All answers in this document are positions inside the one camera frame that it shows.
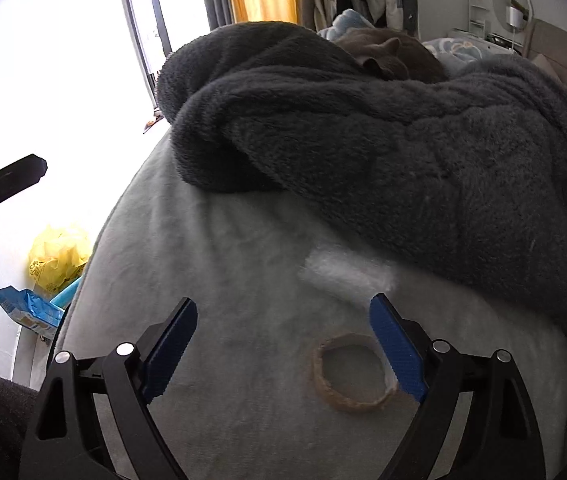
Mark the light blue printed bedding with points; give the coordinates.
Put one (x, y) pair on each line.
(458, 50)

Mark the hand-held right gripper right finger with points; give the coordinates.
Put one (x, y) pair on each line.
(398, 350)

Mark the light blue plastic bin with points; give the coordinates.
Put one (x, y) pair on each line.
(65, 294)

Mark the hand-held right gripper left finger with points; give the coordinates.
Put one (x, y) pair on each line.
(168, 355)

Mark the dark window frame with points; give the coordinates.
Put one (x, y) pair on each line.
(156, 20)

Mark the grey fleece blanket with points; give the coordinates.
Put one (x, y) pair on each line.
(388, 160)

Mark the white shelf organizer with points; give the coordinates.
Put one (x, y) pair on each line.
(478, 15)

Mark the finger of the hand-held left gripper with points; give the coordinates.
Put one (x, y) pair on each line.
(3, 187)

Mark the blue packet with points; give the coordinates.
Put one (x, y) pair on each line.
(28, 305)

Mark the grey cat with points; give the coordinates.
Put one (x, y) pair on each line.
(403, 57)

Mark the beige headboard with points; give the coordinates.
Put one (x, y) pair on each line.
(558, 55)

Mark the brown tape roll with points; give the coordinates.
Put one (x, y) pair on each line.
(353, 405)

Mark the yellow plastic bag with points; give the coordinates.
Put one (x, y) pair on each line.
(58, 255)

